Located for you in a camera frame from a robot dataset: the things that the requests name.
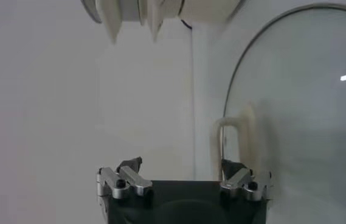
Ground glass lid cream handle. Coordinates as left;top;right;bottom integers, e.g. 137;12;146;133
211;2;346;224

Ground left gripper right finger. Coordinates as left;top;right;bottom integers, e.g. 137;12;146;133
220;158;273;202

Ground cream electric cooking pot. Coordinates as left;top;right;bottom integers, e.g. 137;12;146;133
95;0;243;43

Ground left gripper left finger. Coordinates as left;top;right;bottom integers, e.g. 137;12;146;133
96;156;154;200

